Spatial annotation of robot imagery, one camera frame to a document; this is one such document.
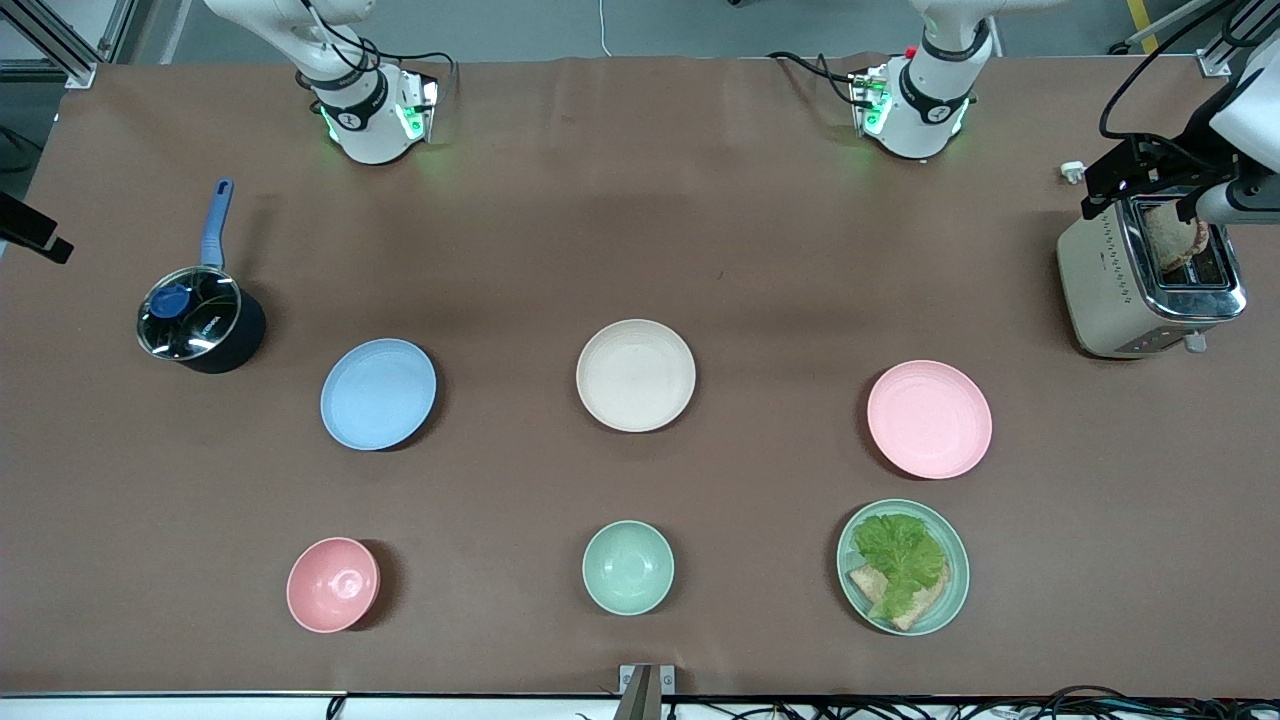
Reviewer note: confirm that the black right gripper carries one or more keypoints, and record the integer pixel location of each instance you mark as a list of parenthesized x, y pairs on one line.
[(22, 224)]

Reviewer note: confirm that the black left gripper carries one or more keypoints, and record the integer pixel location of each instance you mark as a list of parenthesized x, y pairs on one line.
[(1163, 165)]

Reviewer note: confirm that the pink plate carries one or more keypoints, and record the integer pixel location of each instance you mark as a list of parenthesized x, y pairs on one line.
[(929, 418)]

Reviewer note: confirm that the light blue plate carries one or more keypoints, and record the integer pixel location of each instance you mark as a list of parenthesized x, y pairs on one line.
[(378, 394)]

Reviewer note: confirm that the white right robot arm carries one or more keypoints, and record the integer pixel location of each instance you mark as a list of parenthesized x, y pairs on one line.
[(365, 130)]

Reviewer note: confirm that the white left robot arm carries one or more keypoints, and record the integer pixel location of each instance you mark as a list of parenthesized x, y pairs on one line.
[(930, 100)]

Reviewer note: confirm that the round toast in toaster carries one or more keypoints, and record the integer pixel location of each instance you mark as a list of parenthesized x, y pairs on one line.
[(1165, 240)]

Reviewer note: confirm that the white power plug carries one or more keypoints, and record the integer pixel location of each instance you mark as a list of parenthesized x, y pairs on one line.
[(1072, 172)]

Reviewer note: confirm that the cream and chrome toaster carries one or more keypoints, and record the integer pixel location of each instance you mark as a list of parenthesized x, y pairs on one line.
[(1105, 290)]

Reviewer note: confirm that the glass lid with blue knob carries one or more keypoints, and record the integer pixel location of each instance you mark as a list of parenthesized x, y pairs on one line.
[(190, 318)]

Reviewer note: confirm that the grey toaster lever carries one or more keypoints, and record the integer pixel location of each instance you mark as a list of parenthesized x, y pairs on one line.
[(1195, 343)]

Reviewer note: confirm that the green lettuce leaf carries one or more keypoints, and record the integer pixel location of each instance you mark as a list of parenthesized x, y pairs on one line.
[(900, 555)]

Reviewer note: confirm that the green plate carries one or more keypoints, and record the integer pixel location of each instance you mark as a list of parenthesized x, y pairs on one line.
[(955, 595)]

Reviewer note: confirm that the pink bowl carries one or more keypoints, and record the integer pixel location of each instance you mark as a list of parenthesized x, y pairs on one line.
[(332, 585)]

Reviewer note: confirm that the bread slice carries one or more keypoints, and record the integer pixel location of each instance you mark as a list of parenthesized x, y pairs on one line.
[(925, 605)]

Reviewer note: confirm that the beige plate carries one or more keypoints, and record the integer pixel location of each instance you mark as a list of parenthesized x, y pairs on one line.
[(636, 375)]

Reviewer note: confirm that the green bowl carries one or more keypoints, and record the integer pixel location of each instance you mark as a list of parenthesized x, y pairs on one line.
[(628, 567)]

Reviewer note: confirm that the aluminium frame profile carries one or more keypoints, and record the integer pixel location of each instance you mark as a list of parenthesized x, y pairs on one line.
[(70, 45), (1225, 50)]

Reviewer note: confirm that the grey metal bracket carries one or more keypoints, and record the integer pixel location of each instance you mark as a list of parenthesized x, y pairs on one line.
[(645, 690)]

